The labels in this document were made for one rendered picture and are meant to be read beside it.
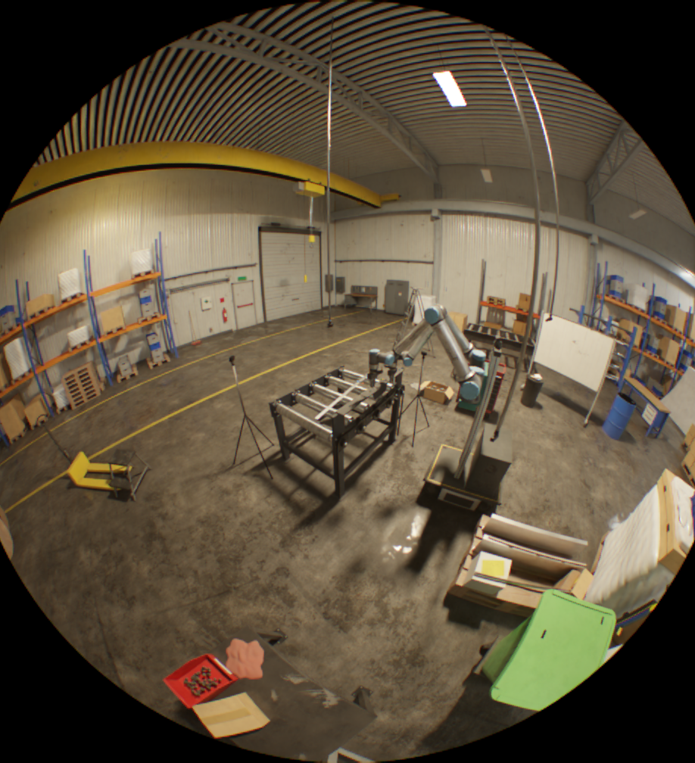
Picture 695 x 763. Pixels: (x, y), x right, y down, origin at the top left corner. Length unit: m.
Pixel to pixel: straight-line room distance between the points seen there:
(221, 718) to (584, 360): 6.63
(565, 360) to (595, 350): 0.81
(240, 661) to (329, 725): 0.59
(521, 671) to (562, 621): 0.41
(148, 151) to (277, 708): 8.59
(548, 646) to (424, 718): 1.14
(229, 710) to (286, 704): 0.30
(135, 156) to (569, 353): 10.94
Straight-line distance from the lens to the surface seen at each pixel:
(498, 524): 2.41
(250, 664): 1.63
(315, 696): 1.60
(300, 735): 1.71
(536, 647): 1.79
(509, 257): 11.92
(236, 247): 11.38
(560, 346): 5.93
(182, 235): 10.66
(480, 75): 8.24
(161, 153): 7.58
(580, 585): 2.51
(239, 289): 11.23
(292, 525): 2.65
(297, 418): 2.42
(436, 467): 2.80
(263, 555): 2.56
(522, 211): 11.77
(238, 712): 1.59
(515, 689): 1.75
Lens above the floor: 2.29
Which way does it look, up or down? 27 degrees down
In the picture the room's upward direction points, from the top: straight up
